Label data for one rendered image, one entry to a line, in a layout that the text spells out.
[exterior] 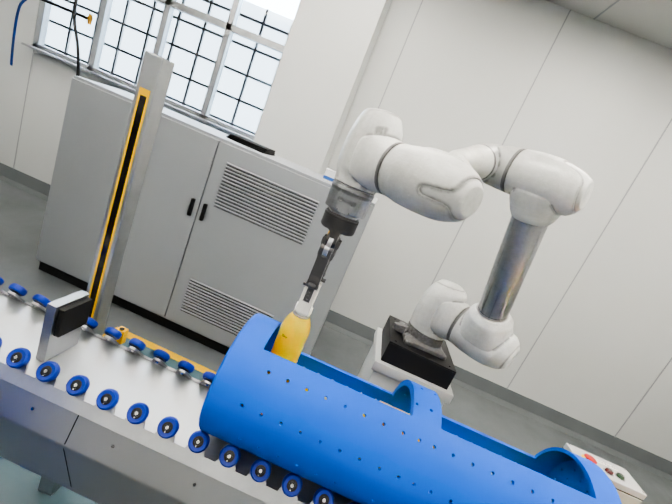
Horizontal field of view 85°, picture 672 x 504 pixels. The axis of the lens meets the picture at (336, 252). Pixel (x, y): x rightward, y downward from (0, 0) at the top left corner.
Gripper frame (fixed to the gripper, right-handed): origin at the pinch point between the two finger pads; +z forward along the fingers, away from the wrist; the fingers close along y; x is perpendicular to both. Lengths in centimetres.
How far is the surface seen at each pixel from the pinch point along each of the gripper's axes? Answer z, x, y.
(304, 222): 18, -31, -155
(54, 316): 28, -53, 5
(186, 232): 58, -104, -157
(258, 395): 18.2, -0.9, 12.9
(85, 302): 26, -51, -2
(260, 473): 37.3, 5.7, 11.1
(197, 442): 36.7, -9.5, 11.2
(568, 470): 18, 76, -9
